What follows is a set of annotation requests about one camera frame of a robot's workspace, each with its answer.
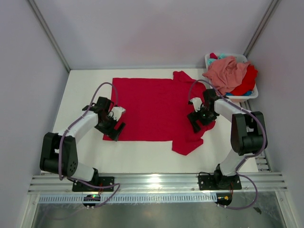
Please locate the left corner aluminium post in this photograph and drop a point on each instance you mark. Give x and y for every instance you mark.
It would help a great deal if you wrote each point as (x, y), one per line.
(44, 25)

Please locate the bright red t shirt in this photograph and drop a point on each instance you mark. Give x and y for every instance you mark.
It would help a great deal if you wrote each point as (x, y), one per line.
(247, 82)

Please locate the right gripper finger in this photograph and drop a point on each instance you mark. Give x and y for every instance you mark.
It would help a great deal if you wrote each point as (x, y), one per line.
(196, 127)
(192, 117)

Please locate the aluminium side rail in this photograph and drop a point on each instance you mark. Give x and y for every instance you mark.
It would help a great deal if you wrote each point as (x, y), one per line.
(262, 161)

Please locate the corner aluminium post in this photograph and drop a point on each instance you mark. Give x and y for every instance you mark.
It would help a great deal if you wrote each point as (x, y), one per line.
(44, 25)
(270, 10)

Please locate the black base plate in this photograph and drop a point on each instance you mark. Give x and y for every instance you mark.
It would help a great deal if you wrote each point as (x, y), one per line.
(103, 181)
(218, 182)

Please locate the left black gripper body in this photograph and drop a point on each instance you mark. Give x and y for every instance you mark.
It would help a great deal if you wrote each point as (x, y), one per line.
(108, 125)

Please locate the crimson red t shirt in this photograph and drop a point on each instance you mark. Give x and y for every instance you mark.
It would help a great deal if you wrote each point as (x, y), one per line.
(157, 110)

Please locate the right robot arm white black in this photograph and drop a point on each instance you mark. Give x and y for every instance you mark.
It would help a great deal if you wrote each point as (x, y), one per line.
(247, 138)

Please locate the controller board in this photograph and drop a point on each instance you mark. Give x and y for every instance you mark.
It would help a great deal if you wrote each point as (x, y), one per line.
(91, 200)
(223, 199)

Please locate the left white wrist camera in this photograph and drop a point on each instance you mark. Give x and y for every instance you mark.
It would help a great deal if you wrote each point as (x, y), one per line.
(116, 113)

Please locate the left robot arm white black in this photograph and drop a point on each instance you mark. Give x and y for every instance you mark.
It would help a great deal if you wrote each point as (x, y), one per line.
(59, 150)

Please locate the aluminium front rail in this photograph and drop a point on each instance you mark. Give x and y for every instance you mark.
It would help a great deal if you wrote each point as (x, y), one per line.
(158, 183)

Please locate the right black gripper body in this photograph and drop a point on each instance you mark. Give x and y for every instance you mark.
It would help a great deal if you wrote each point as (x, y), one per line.
(206, 117)

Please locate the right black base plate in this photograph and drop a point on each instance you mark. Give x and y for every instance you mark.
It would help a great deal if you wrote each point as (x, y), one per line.
(218, 182)

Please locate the right corner aluminium post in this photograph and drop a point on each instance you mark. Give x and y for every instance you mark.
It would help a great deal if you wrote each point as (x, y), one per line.
(270, 10)

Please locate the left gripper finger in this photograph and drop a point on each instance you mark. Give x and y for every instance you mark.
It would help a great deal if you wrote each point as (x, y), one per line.
(111, 136)
(120, 128)

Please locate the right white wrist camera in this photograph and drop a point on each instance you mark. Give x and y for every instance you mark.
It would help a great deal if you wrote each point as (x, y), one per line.
(197, 103)

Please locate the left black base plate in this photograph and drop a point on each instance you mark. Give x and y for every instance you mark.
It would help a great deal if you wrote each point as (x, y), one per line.
(103, 181)

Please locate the right controller board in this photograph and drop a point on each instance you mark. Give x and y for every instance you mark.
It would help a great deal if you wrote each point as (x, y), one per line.
(223, 199)

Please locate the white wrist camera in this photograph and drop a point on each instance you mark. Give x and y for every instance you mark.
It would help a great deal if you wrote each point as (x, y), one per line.
(197, 103)
(116, 113)

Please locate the salmon pink t shirt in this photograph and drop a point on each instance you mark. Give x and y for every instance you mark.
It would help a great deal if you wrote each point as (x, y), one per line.
(226, 73)

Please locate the grey slotted cable duct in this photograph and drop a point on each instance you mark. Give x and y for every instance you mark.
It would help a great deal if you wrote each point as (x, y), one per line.
(131, 198)

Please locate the left controller board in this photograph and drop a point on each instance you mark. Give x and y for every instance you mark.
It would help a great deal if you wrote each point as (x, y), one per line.
(91, 200)

